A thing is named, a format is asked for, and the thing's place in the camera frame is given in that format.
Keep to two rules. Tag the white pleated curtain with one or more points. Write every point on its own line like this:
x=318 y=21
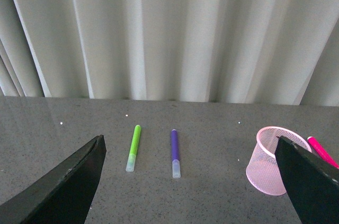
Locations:
x=233 y=51

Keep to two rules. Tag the pink mesh cup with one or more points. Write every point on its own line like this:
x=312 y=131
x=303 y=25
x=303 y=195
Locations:
x=262 y=171

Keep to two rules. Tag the purple marker pen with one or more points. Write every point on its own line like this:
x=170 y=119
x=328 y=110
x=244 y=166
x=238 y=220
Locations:
x=176 y=170

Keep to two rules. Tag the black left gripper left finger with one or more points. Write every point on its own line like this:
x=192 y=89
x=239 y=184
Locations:
x=64 y=194

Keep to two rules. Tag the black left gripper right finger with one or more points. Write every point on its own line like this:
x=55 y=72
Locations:
x=310 y=182

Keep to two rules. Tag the green marker pen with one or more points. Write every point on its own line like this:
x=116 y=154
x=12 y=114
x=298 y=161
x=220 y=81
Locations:
x=133 y=149

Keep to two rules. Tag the pink marker pen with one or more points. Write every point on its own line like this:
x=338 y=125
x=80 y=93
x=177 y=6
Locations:
x=324 y=155

